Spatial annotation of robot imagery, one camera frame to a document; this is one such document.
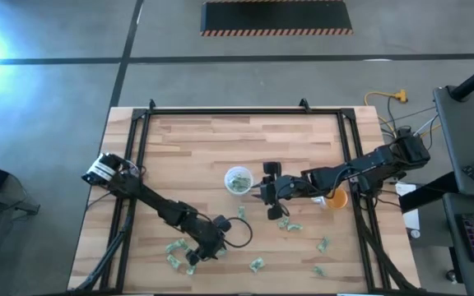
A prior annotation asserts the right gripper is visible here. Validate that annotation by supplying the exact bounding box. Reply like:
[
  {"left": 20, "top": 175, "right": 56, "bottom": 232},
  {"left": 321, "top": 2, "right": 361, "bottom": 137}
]
[{"left": 251, "top": 161, "right": 304, "bottom": 221}]

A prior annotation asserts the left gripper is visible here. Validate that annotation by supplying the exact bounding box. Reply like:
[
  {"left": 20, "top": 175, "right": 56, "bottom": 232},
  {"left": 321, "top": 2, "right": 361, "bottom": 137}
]
[{"left": 185, "top": 214, "right": 233, "bottom": 266}]

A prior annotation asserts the clear plastic tub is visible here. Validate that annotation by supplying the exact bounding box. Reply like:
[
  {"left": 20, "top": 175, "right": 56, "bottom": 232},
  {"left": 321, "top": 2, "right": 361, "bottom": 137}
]
[{"left": 223, "top": 165, "right": 255, "bottom": 197}]

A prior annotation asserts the white mug yellow interior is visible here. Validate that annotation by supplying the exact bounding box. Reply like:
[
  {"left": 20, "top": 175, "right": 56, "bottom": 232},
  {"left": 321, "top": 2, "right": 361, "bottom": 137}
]
[{"left": 310, "top": 187, "right": 350, "bottom": 211}]

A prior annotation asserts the white paper sheet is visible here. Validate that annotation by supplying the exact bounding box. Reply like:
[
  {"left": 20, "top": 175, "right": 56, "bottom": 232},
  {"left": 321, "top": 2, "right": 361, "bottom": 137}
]
[{"left": 395, "top": 181, "right": 421, "bottom": 231}]

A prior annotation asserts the black hazard-striped floor mat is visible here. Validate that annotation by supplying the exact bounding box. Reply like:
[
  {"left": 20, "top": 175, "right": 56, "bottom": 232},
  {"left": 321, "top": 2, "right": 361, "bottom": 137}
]
[{"left": 199, "top": 0, "right": 354, "bottom": 37}]

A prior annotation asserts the black keyboard desk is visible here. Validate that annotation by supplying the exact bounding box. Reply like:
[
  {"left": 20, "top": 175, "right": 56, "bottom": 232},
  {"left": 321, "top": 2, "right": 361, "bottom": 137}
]
[{"left": 442, "top": 192, "right": 474, "bottom": 296}]

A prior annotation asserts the black office desk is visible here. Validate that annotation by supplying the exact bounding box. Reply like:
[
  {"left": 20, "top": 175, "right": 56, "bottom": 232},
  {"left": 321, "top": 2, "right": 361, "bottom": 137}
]
[{"left": 433, "top": 85, "right": 474, "bottom": 198}]

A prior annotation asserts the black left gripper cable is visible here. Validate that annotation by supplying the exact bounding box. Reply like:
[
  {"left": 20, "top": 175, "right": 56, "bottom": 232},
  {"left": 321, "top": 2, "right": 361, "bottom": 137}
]
[{"left": 220, "top": 216, "right": 254, "bottom": 249}]

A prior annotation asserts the black metal table frame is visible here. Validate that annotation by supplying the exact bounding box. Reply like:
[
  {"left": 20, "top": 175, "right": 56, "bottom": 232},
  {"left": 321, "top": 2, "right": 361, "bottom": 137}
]
[{"left": 67, "top": 98, "right": 423, "bottom": 296}]

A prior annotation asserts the yellow extension cord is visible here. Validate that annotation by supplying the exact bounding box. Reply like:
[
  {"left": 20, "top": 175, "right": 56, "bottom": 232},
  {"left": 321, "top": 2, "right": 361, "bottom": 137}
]
[{"left": 363, "top": 89, "right": 442, "bottom": 141}]

